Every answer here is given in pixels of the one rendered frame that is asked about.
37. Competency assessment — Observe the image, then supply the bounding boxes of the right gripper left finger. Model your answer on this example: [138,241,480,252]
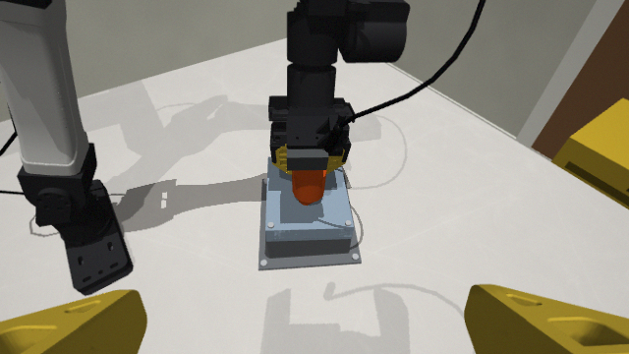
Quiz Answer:
[0,290,147,354]

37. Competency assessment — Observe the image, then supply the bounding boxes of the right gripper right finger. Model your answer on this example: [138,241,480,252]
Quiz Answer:
[464,284,629,354]

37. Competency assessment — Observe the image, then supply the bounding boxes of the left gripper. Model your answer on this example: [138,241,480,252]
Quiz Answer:
[268,63,355,175]

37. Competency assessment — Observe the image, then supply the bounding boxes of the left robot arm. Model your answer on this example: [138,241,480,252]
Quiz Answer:
[0,0,410,292]

